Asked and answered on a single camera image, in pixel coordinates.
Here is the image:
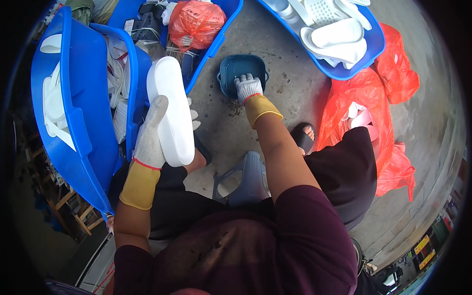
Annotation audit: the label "red plastic bag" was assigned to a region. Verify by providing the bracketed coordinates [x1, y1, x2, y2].
[374, 22, 420, 105]
[375, 143, 417, 203]

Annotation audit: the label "orange plastic bag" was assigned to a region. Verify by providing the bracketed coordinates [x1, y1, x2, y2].
[168, 0, 228, 52]

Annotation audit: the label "person's left hand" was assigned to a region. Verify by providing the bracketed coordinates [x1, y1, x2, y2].
[133, 95, 201, 170]

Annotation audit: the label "wooden rack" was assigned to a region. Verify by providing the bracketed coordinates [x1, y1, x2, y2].
[20, 122, 107, 237]

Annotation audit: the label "large blue tub with soles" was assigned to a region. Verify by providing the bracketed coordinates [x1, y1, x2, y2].
[31, 6, 123, 222]

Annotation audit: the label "blue tub of white soles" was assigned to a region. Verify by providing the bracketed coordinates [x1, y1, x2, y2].
[256, 0, 386, 81]

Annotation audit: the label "person's legs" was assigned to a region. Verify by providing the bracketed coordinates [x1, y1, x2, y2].
[108, 122, 379, 241]

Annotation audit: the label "person's right hand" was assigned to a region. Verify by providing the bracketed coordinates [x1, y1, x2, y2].
[234, 73, 263, 106]

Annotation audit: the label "teal plastic basin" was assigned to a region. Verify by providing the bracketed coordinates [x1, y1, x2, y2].
[216, 54, 270, 100]

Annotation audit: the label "red bag with white soles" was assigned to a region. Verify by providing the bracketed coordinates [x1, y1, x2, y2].
[316, 68, 395, 178]

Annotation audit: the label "white shoe sole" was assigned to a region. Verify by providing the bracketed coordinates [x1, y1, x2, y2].
[146, 56, 195, 167]

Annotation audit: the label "grey plastic stool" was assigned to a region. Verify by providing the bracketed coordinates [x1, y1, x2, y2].
[212, 150, 272, 208]

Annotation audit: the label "shelf with colourful goods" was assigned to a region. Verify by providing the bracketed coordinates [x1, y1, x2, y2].
[400, 192, 466, 275]

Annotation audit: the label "person's body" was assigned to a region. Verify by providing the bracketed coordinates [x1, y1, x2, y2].
[113, 184, 359, 295]

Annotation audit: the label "blue tub with dark parts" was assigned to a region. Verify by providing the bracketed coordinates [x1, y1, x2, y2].
[107, 0, 244, 95]

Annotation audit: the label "green sack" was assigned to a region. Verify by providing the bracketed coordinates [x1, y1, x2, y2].
[66, 0, 95, 27]

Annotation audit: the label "blue tub with white straps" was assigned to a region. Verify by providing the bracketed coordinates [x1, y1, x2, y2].
[89, 23, 153, 163]

